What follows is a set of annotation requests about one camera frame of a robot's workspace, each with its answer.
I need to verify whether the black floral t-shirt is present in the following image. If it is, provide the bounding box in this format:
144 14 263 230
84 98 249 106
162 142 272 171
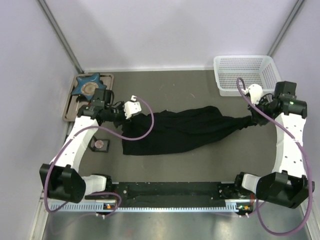
122 106 252 156

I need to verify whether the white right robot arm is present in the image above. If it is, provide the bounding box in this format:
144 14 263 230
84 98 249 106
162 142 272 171
235 77 315 209

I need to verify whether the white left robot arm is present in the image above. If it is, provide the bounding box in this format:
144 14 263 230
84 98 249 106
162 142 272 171
39 89 131 203

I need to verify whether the black box with pink brooch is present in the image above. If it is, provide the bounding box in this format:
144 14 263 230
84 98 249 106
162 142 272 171
88 136 110 153

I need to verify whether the white perforated plastic basket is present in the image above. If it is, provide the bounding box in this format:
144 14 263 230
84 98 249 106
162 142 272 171
213 55 281 97

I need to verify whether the blue star-shaped dish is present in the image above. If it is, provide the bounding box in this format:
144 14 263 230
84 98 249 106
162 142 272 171
71 72 107 101

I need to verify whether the brown rectangular tray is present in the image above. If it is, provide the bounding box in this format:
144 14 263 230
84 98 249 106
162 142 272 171
62 72 115 122

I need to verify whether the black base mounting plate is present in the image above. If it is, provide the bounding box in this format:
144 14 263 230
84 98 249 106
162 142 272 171
106 181 257 206

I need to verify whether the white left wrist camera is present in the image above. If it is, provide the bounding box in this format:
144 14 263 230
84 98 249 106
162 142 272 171
124 95 142 120

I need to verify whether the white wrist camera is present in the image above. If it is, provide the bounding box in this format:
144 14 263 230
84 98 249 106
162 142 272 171
124 95 142 120
241 84 264 105

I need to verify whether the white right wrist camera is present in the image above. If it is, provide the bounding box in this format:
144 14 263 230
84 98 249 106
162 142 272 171
241 84 264 105

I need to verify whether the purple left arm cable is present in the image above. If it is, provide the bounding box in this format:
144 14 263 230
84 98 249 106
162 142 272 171
43 96 155 217

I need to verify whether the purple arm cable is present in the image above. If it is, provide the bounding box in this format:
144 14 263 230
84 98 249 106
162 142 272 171
235 77 315 236
43 96 155 217

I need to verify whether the grey slotted cable duct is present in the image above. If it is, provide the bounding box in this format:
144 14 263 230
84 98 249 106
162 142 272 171
48 198 254 213

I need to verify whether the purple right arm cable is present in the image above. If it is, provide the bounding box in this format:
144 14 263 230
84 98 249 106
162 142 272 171
235 77 315 236

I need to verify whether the aluminium frame rail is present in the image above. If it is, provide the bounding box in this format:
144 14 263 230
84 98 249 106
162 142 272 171
32 179 314 240

